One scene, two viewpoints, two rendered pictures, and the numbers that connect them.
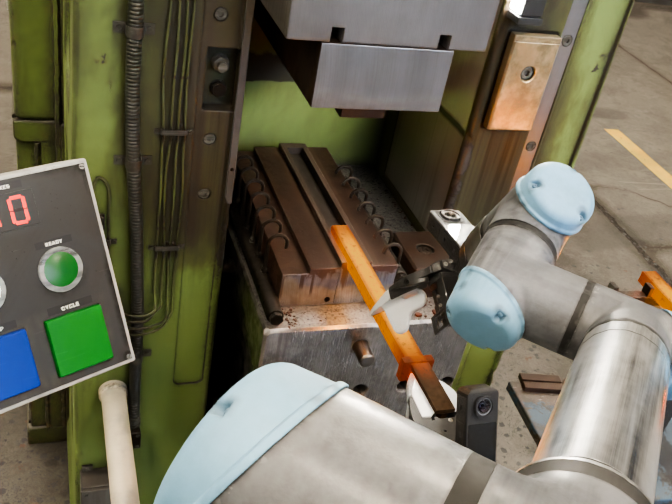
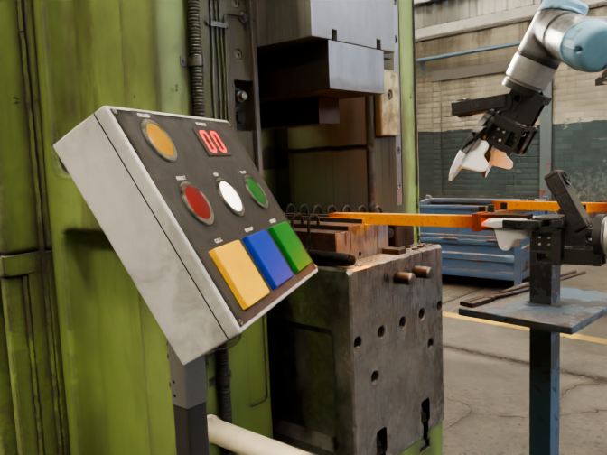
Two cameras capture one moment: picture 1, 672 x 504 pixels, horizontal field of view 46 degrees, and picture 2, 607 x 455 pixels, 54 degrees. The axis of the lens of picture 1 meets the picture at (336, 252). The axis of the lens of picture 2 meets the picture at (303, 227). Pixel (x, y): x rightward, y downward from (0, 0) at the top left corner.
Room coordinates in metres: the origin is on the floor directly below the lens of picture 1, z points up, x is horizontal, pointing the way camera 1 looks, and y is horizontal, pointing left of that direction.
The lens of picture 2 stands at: (-0.04, 0.65, 1.14)
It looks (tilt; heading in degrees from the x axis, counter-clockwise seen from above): 7 degrees down; 335
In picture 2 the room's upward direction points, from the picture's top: 2 degrees counter-clockwise
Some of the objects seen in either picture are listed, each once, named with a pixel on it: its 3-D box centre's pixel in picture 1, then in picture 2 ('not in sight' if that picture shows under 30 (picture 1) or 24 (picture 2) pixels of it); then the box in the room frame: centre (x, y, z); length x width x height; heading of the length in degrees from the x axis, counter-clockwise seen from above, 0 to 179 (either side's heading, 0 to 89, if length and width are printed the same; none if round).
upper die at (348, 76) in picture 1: (338, 27); (284, 79); (1.26, 0.07, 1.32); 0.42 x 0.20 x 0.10; 24
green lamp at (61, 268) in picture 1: (60, 269); (256, 191); (0.79, 0.34, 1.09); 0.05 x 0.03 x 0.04; 114
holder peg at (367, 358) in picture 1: (363, 353); (405, 278); (1.01, -0.08, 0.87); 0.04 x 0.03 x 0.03; 24
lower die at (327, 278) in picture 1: (305, 215); (291, 233); (1.26, 0.07, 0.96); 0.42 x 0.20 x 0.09; 24
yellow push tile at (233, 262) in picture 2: not in sight; (238, 274); (0.61, 0.43, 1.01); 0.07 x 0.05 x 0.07; 139
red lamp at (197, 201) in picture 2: not in sight; (197, 203); (0.63, 0.47, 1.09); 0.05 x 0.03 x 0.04; 114
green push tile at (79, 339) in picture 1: (78, 339); (288, 247); (0.76, 0.30, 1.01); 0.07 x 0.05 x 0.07; 139
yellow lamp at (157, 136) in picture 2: not in sight; (159, 140); (0.66, 0.50, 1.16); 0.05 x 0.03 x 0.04; 114
